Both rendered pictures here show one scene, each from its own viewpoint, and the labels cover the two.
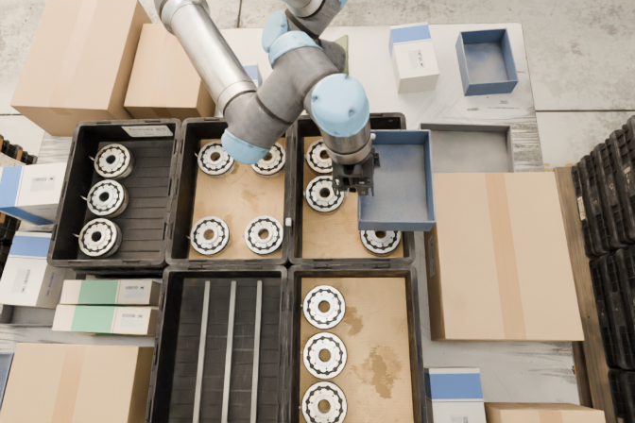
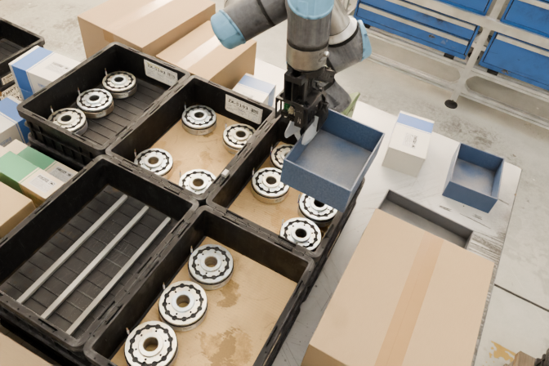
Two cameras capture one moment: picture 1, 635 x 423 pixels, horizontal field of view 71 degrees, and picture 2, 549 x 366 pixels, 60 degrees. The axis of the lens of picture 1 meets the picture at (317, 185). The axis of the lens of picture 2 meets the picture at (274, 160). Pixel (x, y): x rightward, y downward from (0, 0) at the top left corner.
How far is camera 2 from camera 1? 0.49 m
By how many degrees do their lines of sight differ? 24
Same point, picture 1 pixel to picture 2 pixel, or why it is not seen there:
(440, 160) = not seen: hidden behind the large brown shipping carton
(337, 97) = not seen: outside the picture
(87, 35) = (163, 5)
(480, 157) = not seen: hidden behind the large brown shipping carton
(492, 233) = (407, 280)
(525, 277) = (421, 333)
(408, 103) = (387, 176)
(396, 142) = (352, 138)
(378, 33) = (389, 119)
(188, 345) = (70, 234)
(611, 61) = not seen: outside the picture
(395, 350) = (252, 342)
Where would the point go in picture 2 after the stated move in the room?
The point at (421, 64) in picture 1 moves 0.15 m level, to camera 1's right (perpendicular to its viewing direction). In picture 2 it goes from (412, 146) to (459, 158)
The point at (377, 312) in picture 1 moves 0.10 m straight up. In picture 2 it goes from (256, 299) to (261, 277)
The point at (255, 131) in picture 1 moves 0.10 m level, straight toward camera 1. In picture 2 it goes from (240, 11) to (234, 40)
